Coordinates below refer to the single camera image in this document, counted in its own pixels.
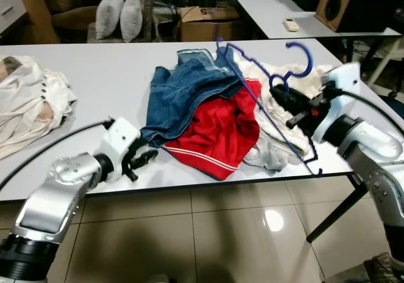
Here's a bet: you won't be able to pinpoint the purple clothes hanger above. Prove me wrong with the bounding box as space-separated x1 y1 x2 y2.
215 38 324 178

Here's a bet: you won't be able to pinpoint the blue denim shorts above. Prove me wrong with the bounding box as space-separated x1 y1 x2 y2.
140 48 253 148

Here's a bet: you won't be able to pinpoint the small cream garment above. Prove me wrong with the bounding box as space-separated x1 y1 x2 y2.
230 59 354 173

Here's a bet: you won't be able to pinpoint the red shorts white stripes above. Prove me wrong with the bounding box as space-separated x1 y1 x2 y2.
163 78 263 181

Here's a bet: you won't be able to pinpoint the white remote control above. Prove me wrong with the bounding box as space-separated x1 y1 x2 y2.
283 18 301 32

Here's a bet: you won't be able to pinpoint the dark blue round stool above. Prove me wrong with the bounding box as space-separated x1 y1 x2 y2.
377 93 404 118

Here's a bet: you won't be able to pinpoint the white office table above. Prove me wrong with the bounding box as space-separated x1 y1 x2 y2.
229 0 401 39

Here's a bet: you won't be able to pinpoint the black table leg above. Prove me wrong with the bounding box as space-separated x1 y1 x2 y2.
306 181 370 244

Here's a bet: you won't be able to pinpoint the brown cardboard box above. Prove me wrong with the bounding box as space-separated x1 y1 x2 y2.
179 6 244 42

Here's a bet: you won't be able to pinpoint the wooden black speaker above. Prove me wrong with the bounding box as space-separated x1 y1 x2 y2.
316 0 404 32

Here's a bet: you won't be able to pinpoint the large cream trousers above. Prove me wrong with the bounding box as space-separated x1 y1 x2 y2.
0 56 78 160

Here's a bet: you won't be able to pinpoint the grey drawer cabinet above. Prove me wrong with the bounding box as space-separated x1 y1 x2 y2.
0 0 29 40

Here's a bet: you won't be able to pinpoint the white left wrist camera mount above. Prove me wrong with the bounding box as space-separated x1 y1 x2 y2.
95 117 141 183

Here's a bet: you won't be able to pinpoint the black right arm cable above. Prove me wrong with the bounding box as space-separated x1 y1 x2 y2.
322 88 404 135

